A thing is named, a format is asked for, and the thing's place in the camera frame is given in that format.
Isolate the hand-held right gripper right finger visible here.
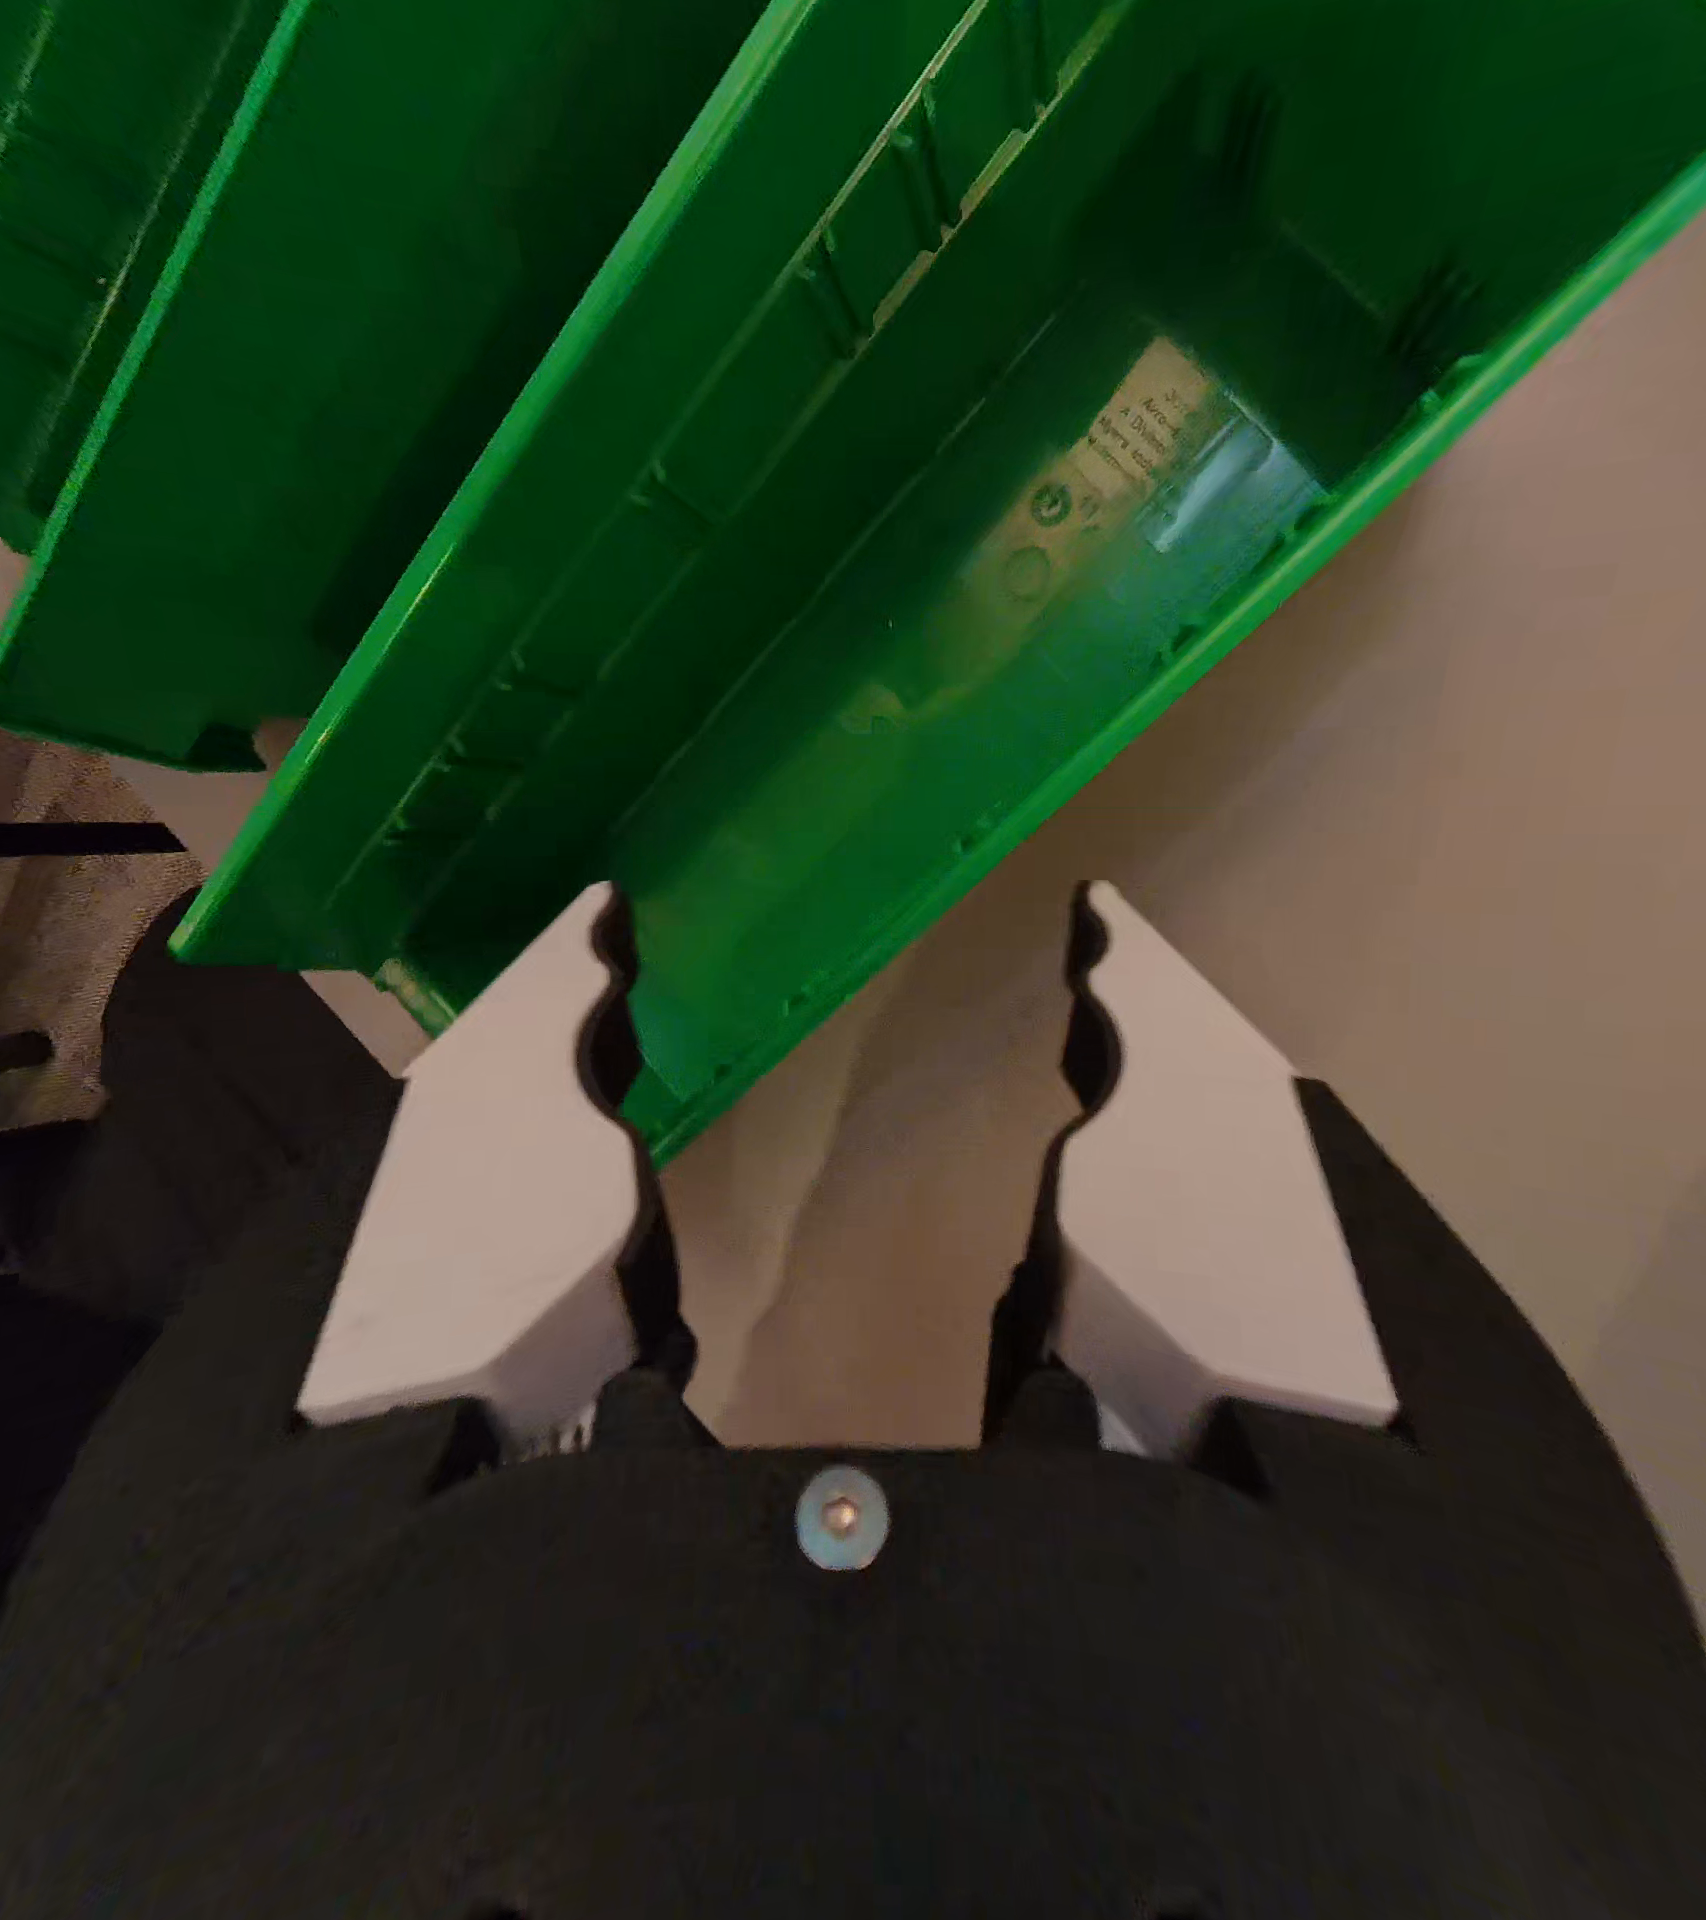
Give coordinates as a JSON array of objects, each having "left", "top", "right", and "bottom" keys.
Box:
[{"left": 995, "top": 878, "right": 1401, "bottom": 1461}]

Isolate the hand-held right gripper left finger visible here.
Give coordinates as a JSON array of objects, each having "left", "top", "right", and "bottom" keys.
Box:
[{"left": 294, "top": 882, "right": 699, "bottom": 1455}]

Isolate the green plastic bin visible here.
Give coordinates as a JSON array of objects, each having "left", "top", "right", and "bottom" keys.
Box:
[
  {"left": 170, "top": 0, "right": 1706, "bottom": 1171},
  {"left": 0, "top": 0, "right": 781, "bottom": 775}
]

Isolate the black metal bar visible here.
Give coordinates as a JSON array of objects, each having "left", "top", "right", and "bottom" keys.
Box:
[{"left": 0, "top": 821, "right": 188, "bottom": 864}]

